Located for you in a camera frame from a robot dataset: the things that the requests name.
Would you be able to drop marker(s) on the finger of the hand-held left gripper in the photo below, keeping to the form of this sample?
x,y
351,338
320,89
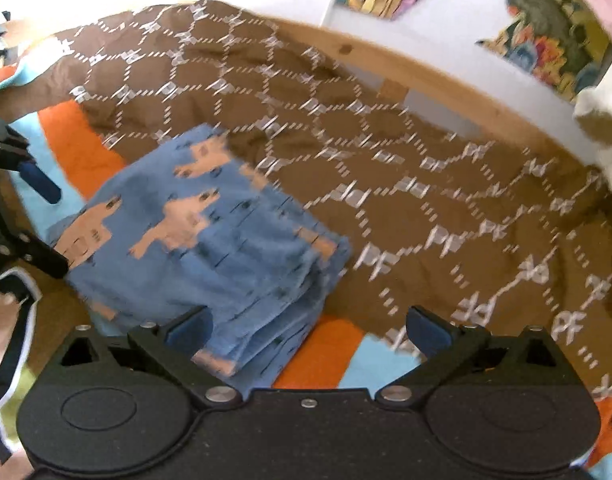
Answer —
x,y
43,182
40,255

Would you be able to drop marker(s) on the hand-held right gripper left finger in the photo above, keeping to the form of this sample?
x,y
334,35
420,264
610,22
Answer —
x,y
190,330

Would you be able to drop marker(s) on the blue pants with orange print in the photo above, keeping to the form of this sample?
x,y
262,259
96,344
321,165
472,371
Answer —
x,y
225,260

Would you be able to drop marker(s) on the wooden bed frame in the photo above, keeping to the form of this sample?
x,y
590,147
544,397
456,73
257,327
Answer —
x,y
386,55

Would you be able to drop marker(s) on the brown patterned blanket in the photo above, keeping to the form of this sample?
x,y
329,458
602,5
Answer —
x,y
436,185

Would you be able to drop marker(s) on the white hanging cloth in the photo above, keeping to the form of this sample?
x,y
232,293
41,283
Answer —
x,y
606,130

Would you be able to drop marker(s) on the dark flowery wall poster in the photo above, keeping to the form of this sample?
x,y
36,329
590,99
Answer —
x,y
551,30

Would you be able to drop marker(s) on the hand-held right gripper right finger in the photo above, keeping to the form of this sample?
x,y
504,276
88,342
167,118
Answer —
x,y
426,330

